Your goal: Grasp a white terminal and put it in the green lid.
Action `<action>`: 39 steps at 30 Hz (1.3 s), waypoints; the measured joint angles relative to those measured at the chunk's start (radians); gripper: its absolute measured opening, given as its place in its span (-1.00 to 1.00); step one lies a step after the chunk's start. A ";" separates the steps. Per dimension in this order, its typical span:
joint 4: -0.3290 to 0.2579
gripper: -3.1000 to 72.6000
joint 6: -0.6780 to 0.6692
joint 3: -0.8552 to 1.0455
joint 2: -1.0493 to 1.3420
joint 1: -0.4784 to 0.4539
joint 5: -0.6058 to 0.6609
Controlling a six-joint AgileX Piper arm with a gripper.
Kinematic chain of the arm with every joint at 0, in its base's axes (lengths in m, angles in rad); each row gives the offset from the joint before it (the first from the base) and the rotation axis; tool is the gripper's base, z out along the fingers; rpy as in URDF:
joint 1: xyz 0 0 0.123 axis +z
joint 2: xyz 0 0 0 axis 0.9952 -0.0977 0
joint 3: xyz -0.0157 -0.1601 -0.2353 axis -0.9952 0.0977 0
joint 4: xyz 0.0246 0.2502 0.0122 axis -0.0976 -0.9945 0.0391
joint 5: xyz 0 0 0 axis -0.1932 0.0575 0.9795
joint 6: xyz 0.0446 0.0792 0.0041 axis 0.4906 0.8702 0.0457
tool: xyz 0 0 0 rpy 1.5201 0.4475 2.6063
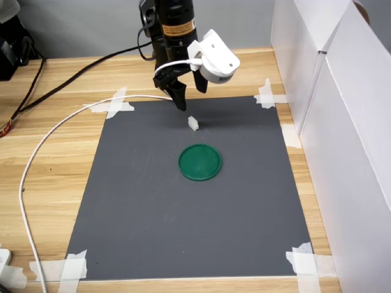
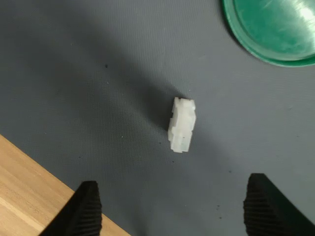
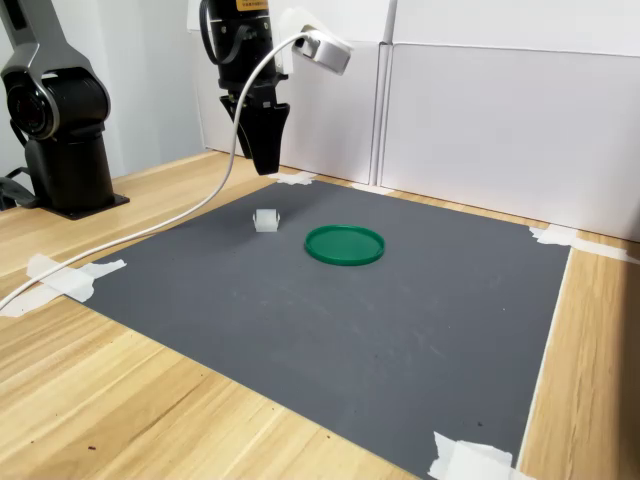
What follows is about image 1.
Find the small white plastic terminal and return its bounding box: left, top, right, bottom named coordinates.
left=186, top=115, right=201, bottom=131

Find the round green lid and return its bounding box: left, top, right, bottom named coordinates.
left=178, top=143, right=223, bottom=182

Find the white tape piece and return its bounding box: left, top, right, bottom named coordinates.
left=253, top=78, right=288, bottom=110
left=285, top=241, right=337, bottom=293
left=29, top=248, right=89, bottom=293
left=0, top=264, right=28, bottom=289
left=280, top=123, right=302, bottom=150
left=82, top=86, right=136, bottom=120

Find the white cardboard partition box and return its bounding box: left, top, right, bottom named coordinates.
left=299, top=0, right=391, bottom=293
left=270, top=0, right=358, bottom=137

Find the dark grey mat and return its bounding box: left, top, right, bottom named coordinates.
left=65, top=96, right=315, bottom=280

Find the black equipment box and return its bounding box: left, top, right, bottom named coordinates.
left=0, top=13, right=46, bottom=82

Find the brown round object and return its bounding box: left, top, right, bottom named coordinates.
left=353, top=0, right=371, bottom=26

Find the white camera box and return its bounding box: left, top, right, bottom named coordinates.
left=186, top=29, right=241, bottom=85

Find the black braided cable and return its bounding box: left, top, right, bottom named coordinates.
left=10, top=41, right=153, bottom=120

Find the thin black cable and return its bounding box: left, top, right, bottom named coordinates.
left=11, top=57, right=46, bottom=119

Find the coloured wire bundle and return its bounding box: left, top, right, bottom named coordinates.
left=0, top=117, right=15, bottom=139

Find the white camera cable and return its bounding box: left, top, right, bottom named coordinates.
left=19, top=57, right=204, bottom=293

